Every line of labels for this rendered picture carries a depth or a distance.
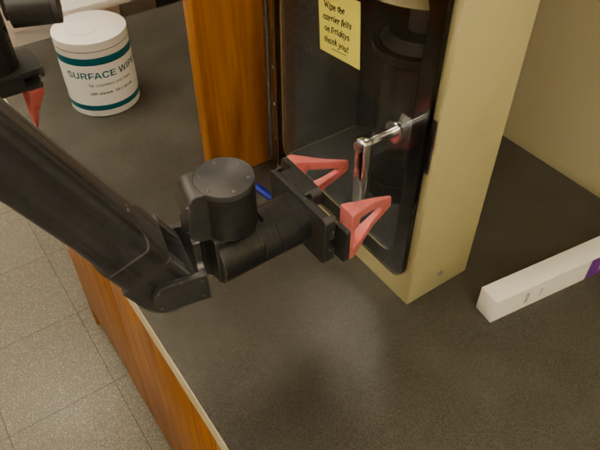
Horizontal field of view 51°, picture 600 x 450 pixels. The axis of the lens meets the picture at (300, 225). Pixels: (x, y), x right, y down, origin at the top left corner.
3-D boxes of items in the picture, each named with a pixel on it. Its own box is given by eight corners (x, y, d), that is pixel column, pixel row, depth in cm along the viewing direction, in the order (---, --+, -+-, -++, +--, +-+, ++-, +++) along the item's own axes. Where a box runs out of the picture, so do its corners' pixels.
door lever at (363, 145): (395, 193, 73) (380, 181, 75) (404, 127, 67) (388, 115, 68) (359, 211, 71) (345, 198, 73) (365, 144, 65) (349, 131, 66)
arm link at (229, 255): (193, 263, 66) (220, 298, 63) (185, 217, 61) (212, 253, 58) (248, 236, 69) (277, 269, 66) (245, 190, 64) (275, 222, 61)
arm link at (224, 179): (137, 254, 66) (156, 315, 60) (113, 170, 58) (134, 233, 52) (244, 222, 69) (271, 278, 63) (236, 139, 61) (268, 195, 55)
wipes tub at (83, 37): (124, 73, 127) (108, 2, 116) (152, 103, 119) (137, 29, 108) (62, 93, 121) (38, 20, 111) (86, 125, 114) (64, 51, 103)
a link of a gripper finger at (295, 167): (337, 131, 72) (269, 161, 69) (377, 163, 68) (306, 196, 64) (335, 176, 77) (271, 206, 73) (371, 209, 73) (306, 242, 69)
